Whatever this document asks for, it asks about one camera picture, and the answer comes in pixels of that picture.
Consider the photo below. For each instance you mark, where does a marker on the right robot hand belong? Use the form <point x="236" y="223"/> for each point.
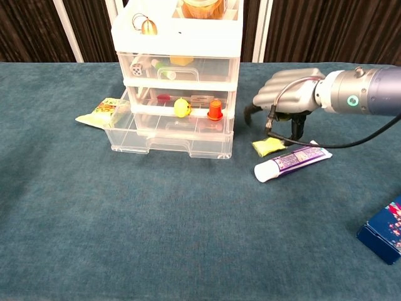
<point x="291" y="94"/>

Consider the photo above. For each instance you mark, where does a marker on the clear drawer holding duck toy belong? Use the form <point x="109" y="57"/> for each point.
<point x="131" y="138"/>

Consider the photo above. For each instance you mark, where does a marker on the clear drawer holding die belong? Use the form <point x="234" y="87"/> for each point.
<point x="213" y="67"/>

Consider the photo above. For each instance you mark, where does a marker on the white plastic drawer unit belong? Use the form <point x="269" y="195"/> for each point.
<point x="175" y="37"/>

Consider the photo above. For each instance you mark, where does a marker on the white purple toothpaste tube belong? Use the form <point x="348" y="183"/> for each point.
<point x="291" y="161"/>

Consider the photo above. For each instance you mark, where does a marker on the orange red toy cup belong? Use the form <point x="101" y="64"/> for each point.
<point x="215" y="109"/>

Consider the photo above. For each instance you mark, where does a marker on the yellow duck toy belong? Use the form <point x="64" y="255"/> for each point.
<point x="182" y="108"/>

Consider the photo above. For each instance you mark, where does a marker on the yellow block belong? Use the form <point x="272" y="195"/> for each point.
<point x="181" y="61"/>

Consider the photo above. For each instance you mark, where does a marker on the orange round jar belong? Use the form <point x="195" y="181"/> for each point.
<point x="203" y="9"/>

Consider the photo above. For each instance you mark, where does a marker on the red flat piece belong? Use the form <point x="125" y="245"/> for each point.
<point x="163" y="97"/>

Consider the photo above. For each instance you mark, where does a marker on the green white tube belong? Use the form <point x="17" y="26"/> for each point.
<point x="161" y="66"/>

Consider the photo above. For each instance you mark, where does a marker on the white die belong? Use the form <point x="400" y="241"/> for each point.
<point x="136" y="70"/>

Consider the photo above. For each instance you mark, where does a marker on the dark blue printed carton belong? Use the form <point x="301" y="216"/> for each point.
<point x="383" y="232"/>

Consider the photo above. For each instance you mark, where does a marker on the teal table cloth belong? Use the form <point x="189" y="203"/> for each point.
<point x="156" y="219"/>

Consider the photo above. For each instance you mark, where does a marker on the yellow green snack bag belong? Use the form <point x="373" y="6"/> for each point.
<point x="94" y="117"/>

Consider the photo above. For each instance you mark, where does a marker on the white frame post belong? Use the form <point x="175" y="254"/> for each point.
<point x="261" y="31"/>
<point x="68" y="31"/>
<point x="113" y="9"/>

